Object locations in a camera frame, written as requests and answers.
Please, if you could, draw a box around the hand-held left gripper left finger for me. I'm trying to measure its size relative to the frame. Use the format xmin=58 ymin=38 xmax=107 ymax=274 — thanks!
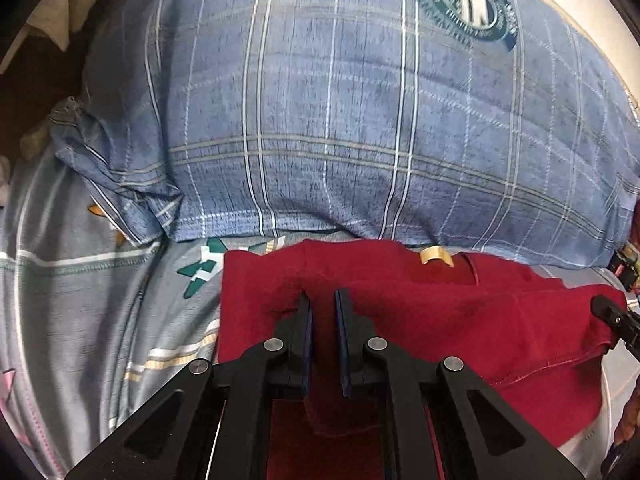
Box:
xmin=65 ymin=291 xmax=315 ymax=480

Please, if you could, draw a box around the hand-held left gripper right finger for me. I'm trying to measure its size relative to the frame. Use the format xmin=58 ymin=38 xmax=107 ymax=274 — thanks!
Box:
xmin=334 ymin=287 xmax=583 ymax=480

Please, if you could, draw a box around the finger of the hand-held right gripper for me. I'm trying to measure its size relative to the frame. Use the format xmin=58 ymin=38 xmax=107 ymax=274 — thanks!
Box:
xmin=590 ymin=295 xmax=640 ymax=356

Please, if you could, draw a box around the dark red garment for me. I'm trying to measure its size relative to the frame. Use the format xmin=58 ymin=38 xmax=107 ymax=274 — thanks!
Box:
xmin=215 ymin=239 xmax=628 ymax=480

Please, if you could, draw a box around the blue plaid pillow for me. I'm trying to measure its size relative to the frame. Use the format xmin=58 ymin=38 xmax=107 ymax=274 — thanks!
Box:
xmin=50 ymin=0 xmax=640 ymax=268

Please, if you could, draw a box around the grey star print bed sheet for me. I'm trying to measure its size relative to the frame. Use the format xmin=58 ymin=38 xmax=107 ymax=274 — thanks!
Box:
xmin=0 ymin=150 xmax=640 ymax=480

